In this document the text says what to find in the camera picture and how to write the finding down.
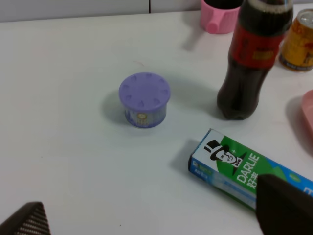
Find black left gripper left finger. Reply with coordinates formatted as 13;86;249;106
0;201;51;235

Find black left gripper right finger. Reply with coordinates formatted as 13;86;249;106
256;174;313;235

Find purple lidded round container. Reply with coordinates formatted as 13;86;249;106
118;72;171;128

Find green blue toothpaste box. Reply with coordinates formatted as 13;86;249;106
188;129;313;210

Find pink square plate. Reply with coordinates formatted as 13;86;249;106
301;90;313;137

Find gold energy drink can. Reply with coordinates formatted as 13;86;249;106
279;9;313;72

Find cola bottle yellow cap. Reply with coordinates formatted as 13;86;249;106
217;0;293;120

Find pink cup with handle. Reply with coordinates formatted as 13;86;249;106
200;0;243;34

